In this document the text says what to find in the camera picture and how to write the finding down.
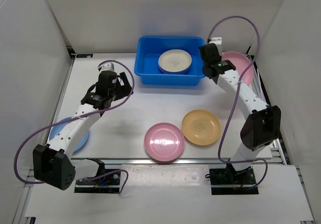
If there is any pink plate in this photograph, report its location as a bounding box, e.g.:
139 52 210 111
143 123 185 162
222 51 254 86

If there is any purple plate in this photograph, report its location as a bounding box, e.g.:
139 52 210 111
159 67 189 74

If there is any cream plate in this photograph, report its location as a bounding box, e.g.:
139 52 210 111
158 49 192 71

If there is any yellow plate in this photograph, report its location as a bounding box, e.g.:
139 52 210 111
181 109 221 147

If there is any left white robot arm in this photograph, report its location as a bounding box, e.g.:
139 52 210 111
33 70 133 190

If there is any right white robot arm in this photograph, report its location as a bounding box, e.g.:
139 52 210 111
199 40 281 184

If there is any blue plastic bin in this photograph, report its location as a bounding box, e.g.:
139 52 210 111
134 36 205 86

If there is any blue plate front left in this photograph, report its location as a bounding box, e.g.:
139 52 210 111
49 123 89 152

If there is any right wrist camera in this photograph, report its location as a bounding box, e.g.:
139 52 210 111
207 37 223 50

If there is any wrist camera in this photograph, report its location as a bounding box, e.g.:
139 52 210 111
207 37 223 50
97 62 114 73

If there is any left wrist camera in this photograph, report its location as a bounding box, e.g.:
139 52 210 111
97 62 114 73

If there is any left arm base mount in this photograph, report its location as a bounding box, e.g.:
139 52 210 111
72 158 122 194

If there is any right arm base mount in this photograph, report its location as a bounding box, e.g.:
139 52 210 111
205 164 259 195

